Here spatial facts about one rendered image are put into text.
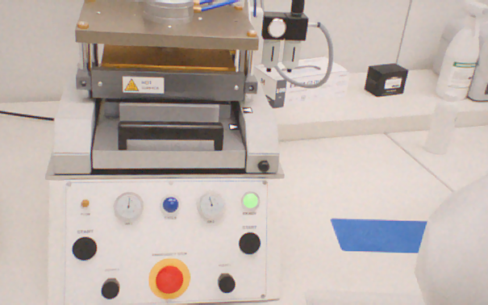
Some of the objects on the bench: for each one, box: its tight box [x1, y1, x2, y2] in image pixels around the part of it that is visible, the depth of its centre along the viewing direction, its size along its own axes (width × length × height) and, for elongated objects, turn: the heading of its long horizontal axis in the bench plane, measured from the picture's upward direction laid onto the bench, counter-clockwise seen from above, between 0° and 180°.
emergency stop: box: [156, 265, 183, 294], centre depth 87 cm, size 2×4×4 cm, turn 89°
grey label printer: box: [433, 18, 488, 100], centre depth 167 cm, size 25×20×17 cm
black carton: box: [365, 63, 409, 98], centre depth 160 cm, size 6×9×7 cm
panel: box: [61, 178, 269, 305], centre depth 87 cm, size 2×30×19 cm, turn 89°
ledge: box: [270, 69, 488, 141], centre depth 162 cm, size 30×84×4 cm, turn 99°
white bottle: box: [424, 92, 459, 154], centre depth 139 cm, size 5×5×14 cm
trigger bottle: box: [435, 0, 488, 101], centre depth 157 cm, size 9×8×25 cm
